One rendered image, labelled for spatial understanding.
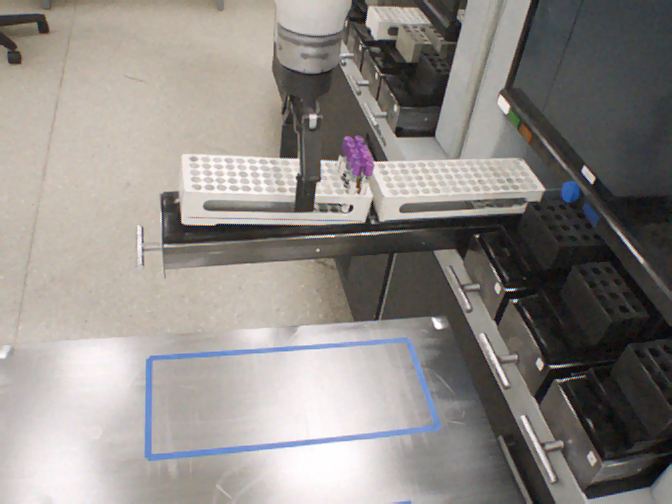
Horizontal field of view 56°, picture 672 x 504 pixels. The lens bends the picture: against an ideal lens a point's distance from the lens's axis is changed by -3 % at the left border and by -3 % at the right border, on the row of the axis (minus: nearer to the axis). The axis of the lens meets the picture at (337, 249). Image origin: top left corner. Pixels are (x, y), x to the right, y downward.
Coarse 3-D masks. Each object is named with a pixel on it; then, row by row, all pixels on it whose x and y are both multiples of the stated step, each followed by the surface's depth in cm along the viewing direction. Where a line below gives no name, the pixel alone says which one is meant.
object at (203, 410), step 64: (384, 320) 90; (448, 320) 91; (0, 384) 74; (64, 384) 75; (128, 384) 77; (192, 384) 78; (256, 384) 79; (320, 384) 80; (384, 384) 81; (448, 384) 82; (0, 448) 68; (64, 448) 69; (128, 448) 70; (192, 448) 71; (256, 448) 72; (320, 448) 73; (384, 448) 74; (448, 448) 75
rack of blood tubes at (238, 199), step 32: (192, 160) 102; (224, 160) 103; (256, 160) 104; (288, 160) 106; (192, 192) 94; (224, 192) 96; (256, 192) 97; (288, 192) 99; (320, 192) 102; (288, 224) 103; (320, 224) 104
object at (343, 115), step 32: (480, 0) 118; (480, 32) 119; (352, 64) 170; (480, 64) 121; (352, 96) 172; (448, 96) 135; (352, 128) 174; (384, 128) 149; (416, 128) 144; (448, 128) 136; (384, 160) 150; (416, 160) 137; (352, 256) 182; (384, 256) 155; (352, 288) 185; (384, 288) 159
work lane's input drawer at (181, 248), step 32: (192, 224) 102; (224, 224) 103; (256, 224) 104; (352, 224) 105; (384, 224) 106; (416, 224) 108; (448, 224) 110; (480, 224) 111; (192, 256) 100; (224, 256) 102; (256, 256) 103; (288, 256) 105; (320, 256) 106
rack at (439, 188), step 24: (384, 168) 110; (408, 168) 110; (432, 168) 111; (456, 168) 112; (480, 168) 114; (504, 168) 115; (528, 168) 115; (384, 192) 104; (408, 192) 106; (432, 192) 106; (456, 192) 108; (480, 192) 108; (504, 192) 109; (528, 192) 110; (384, 216) 106; (408, 216) 107; (432, 216) 108
